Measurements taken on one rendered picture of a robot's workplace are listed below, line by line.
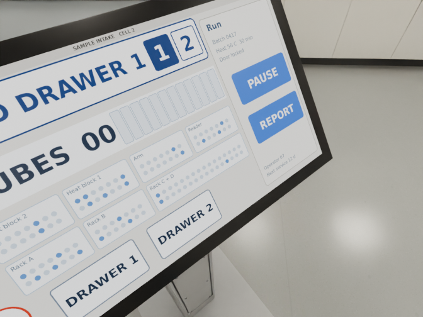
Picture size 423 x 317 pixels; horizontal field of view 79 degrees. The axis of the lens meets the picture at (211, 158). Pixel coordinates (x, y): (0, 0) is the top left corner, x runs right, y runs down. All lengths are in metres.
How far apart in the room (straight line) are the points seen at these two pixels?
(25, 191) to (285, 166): 0.33
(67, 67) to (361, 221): 1.54
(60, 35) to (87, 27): 0.03
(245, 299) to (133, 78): 1.13
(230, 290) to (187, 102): 1.07
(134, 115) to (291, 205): 1.33
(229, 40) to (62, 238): 0.31
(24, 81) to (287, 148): 0.34
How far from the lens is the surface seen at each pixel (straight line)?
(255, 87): 0.38
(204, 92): 0.34
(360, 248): 1.57
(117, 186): 0.30
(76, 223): 0.31
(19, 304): 0.34
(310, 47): 2.58
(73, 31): 0.32
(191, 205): 0.33
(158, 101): 0.31
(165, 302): 1.31
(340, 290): 1.45
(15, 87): 0.31
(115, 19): 0.33
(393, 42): 2.80
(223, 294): 1.29
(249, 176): 0.37
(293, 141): 0.42
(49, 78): 0.31
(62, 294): 0.34
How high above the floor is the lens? 1.30
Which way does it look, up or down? 50 degrees down
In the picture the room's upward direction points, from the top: 2 degrees counter-clockwise
